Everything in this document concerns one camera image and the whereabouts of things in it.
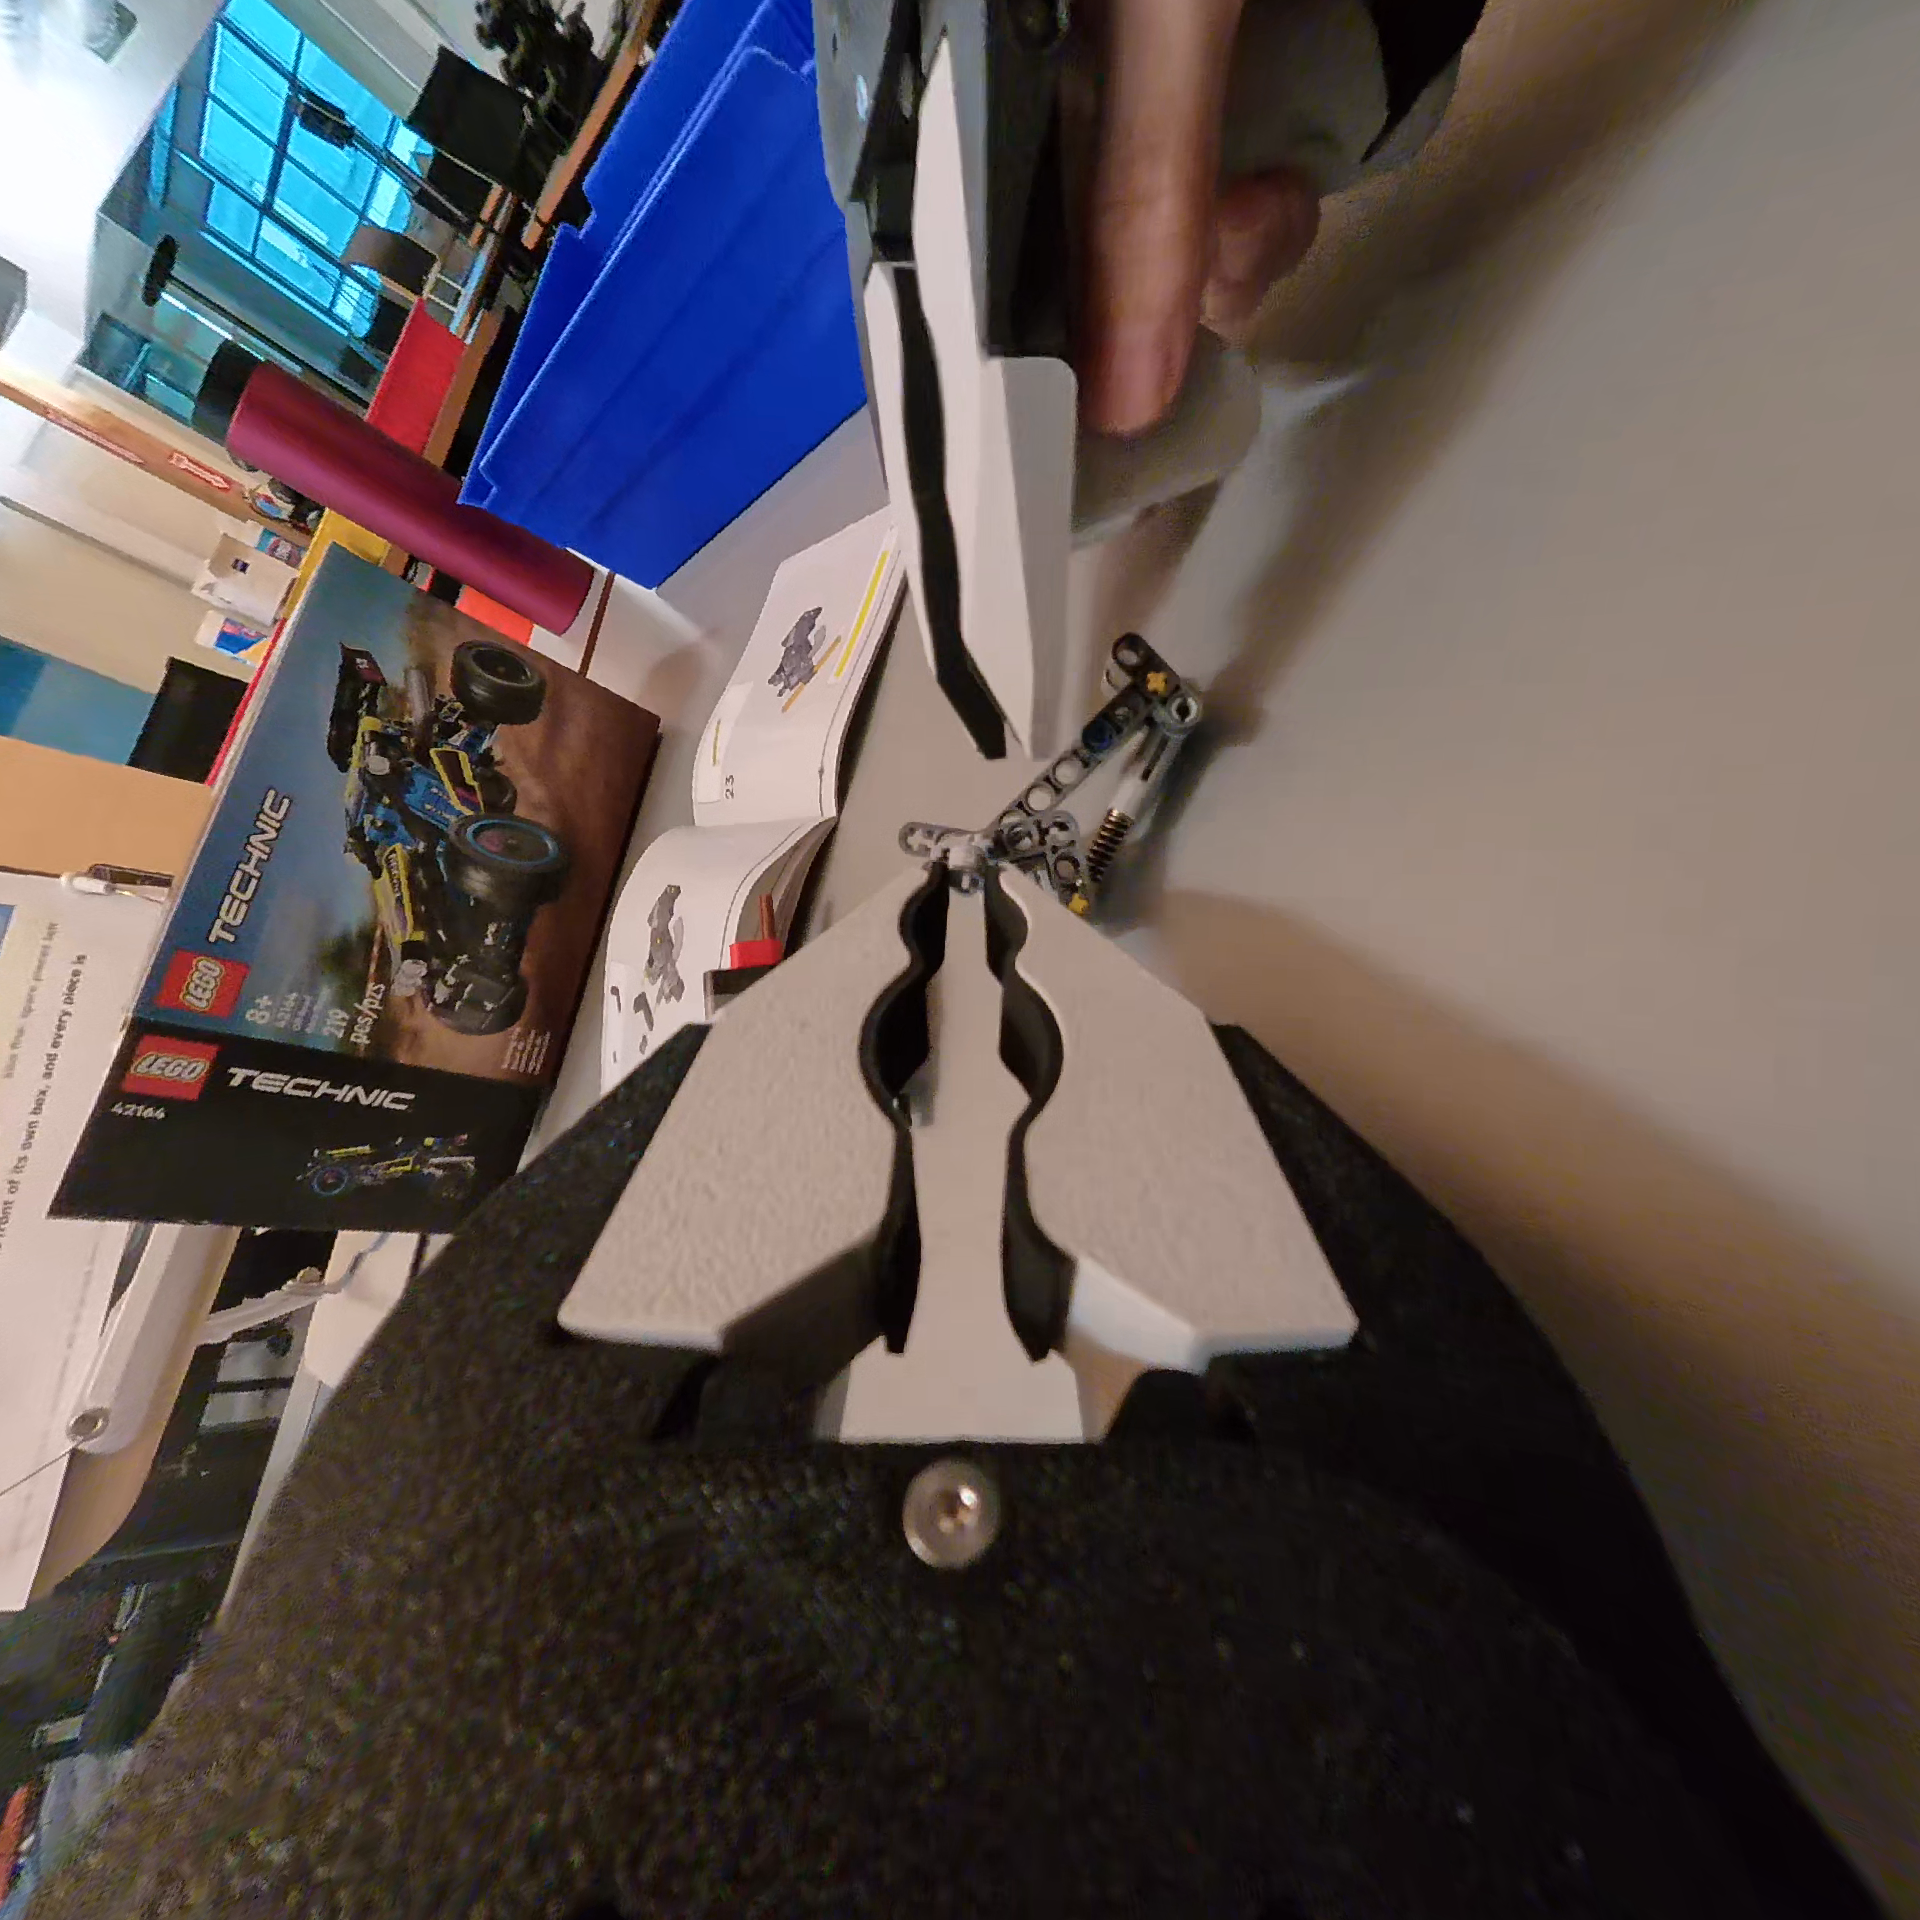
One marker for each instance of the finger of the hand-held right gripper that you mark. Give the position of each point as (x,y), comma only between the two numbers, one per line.
(1021,525)
(897,422)

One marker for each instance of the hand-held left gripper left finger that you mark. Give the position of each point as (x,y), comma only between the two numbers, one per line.
(734,1171)

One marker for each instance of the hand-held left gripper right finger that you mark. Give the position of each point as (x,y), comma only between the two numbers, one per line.
(1184,1186)

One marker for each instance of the grey lego suspension assembly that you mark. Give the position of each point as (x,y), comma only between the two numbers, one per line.
(1051,797)

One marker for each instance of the lego set box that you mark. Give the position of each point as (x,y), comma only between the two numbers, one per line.
(376,902)

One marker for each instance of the person's right hand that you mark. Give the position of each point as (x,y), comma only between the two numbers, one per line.
(1149,225)

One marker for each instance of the blue plastic bin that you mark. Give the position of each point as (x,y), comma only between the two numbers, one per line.
(676,422)
(704,91)

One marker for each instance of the open instruction booklet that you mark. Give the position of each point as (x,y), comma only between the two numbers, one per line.
(781,705)

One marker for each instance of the red box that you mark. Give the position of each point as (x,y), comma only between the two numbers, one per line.
(429,375)

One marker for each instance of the maroon tube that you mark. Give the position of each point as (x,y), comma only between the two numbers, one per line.
(405,494)

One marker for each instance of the yellow box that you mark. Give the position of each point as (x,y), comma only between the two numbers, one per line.
(345,542)

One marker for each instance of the large window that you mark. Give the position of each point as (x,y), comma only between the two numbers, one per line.
(284,165)

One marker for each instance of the white instruction sheet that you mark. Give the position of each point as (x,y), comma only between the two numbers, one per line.
(61,1202)

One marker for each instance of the black box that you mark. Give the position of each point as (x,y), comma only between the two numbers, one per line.
(188,722)

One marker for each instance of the cardboard box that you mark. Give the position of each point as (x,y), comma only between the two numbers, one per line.
(89,811)

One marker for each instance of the white metal bracket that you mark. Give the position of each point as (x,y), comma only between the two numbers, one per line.
(195,1335)

